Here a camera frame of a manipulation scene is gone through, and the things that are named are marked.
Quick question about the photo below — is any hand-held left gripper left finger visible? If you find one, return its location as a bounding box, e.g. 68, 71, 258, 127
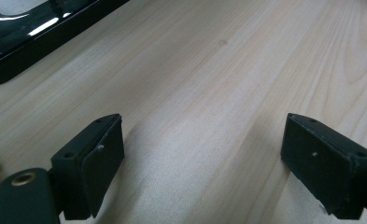
50, 113, 125, 220

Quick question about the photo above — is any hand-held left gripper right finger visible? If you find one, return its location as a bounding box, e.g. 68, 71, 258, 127
279, 112, 367, 220

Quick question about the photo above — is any red and black shoe rack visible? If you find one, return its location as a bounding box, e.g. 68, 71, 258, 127
0, 0, 131, 87

